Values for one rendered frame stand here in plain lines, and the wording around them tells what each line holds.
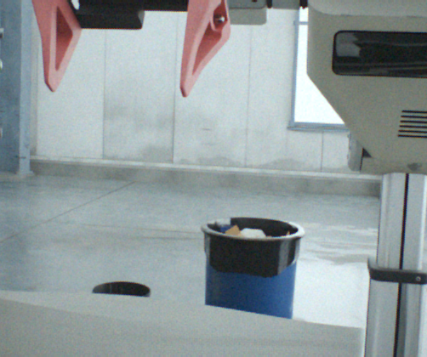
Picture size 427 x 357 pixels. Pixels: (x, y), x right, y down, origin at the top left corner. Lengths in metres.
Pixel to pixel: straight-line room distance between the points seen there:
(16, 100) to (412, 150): 8.45
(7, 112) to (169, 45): 2.45
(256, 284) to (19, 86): 6.91
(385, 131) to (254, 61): 7.61
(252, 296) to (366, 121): 1.85
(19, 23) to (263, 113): 3.55
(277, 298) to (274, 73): 6.00
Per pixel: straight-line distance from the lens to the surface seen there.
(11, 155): 9.48
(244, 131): 8.75
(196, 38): 0.45
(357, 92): 1.09
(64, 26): 0.52
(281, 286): 2.94
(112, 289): 3.49
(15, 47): 9.43
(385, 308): 1.28
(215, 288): 2.97
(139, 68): 9.03
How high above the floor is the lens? 1.26
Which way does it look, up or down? 5 degrees down
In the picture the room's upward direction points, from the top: 2 degrees clockwise
